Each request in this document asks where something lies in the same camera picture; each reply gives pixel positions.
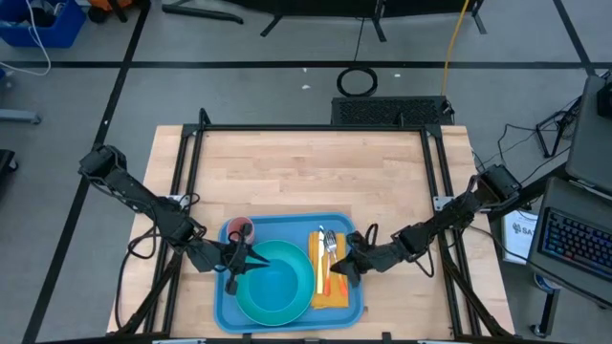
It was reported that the laptop with backlit keyboard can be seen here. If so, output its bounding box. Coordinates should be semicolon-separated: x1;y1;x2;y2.
527;176;612;307

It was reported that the black chair part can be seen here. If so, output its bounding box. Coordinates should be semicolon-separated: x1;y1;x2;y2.
0;148;20;185

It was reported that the pink plastic cup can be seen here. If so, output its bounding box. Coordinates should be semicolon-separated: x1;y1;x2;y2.
226;216;257;245

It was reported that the blue tape roll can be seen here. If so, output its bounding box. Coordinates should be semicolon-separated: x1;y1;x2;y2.
534;274;560;292

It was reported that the blue storage bin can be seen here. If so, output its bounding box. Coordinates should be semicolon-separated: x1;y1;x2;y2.
0;0;87;49

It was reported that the grey chair base leg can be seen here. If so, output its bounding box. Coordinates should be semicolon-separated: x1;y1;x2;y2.
0;108;43;125

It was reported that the black stand foot bar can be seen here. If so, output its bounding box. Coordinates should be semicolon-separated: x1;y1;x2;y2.
161;3;245;25

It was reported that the teal round plate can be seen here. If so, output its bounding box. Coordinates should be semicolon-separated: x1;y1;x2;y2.
234;239;317;328

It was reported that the black aluminium table frame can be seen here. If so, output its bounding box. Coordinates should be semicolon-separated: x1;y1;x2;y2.
107;107;515;344

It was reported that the grey closed laptop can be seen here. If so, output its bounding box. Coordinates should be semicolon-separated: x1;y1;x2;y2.
565;75;612;195

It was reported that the orange napkin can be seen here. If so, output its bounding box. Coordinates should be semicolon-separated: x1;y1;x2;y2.
308;231;352;311

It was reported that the yellow cable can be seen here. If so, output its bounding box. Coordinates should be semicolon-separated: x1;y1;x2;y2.
439;0;472;97

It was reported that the coiled black cable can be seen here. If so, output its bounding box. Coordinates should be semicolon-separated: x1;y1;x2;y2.
336;65;380;98

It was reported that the black perforated computer case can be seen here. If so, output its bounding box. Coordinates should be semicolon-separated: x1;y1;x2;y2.
330;95;455;128

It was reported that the orange-handled fork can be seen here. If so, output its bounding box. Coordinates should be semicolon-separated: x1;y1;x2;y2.
322;228;337;298

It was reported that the orange and black object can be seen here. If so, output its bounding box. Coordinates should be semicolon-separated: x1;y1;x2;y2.
87;0;138;24

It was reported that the blue plastic tray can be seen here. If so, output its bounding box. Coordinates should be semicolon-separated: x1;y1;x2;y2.
213;212;365;334

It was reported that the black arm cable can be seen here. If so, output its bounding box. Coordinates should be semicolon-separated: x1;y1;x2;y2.
114;228;166;331

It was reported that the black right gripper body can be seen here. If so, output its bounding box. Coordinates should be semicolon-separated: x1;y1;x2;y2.
353;237;412;276

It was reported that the black equipment stand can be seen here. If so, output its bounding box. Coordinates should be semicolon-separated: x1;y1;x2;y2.
224;0;489;43

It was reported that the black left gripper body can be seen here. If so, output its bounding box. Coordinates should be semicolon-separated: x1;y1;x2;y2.
185;237;245;278

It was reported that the black cart leg with caster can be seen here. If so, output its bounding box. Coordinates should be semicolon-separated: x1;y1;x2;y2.
529;286;561;339

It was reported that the white cable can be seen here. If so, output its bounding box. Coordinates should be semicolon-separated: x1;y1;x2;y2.
0;0;53;76

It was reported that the white printed paper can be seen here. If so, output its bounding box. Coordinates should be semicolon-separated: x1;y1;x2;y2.
501;208;540;266

